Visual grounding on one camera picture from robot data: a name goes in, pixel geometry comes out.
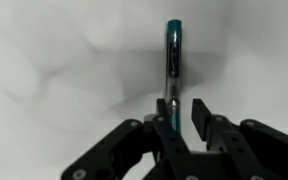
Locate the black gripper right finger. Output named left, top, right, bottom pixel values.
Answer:
left=191, top=98, right=288, bottom=180

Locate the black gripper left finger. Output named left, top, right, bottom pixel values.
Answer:
left=61, top=98, right=198, bottom=180

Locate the teal marker pen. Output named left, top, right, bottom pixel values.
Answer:
left=165, top=19, right=184, bottom=134

